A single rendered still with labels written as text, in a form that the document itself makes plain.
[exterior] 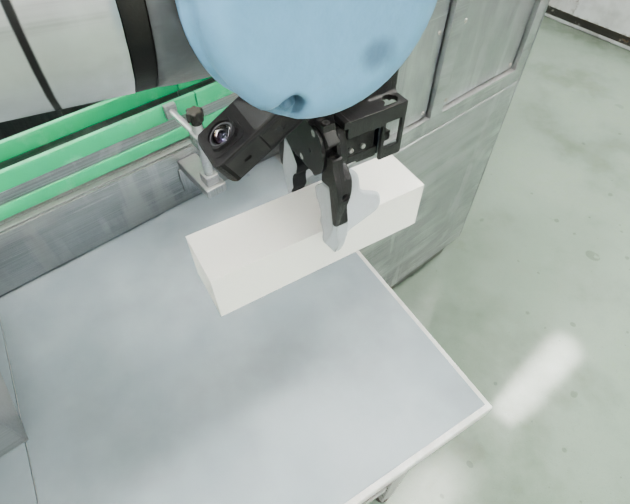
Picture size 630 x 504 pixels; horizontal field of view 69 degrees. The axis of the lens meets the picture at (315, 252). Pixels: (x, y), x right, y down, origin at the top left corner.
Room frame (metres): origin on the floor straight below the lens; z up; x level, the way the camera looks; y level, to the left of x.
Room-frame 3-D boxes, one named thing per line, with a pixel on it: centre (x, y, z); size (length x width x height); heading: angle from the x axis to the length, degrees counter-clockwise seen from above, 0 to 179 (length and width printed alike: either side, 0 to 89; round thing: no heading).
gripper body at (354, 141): (0.33, -0.02, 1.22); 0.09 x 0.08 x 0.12; 121
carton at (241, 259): (0.32, 0.00, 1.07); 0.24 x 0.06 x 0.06; 121
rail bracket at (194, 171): (0.64, 0.21, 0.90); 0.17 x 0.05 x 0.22; 39
